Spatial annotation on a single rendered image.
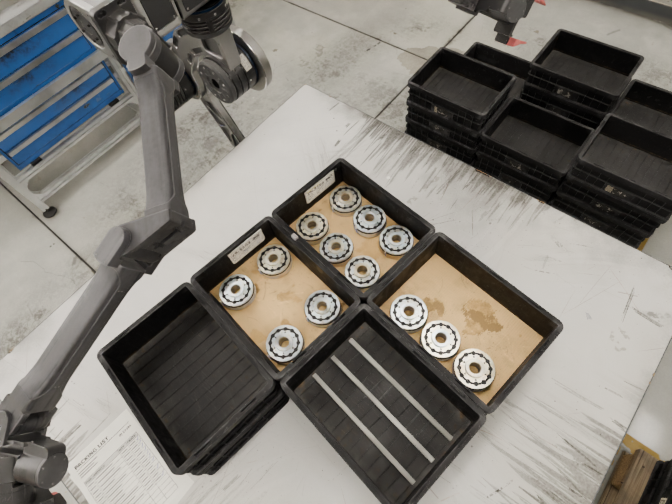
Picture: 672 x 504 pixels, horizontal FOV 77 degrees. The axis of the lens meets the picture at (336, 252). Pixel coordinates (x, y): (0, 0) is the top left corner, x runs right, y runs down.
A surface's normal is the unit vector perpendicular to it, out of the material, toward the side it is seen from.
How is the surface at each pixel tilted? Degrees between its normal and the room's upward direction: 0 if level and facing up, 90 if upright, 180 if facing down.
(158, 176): 18
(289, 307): 0
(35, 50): 90
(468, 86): 0
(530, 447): 0
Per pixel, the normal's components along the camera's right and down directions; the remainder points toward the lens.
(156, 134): -0.25, -0.21
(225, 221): -0.09, -0.47
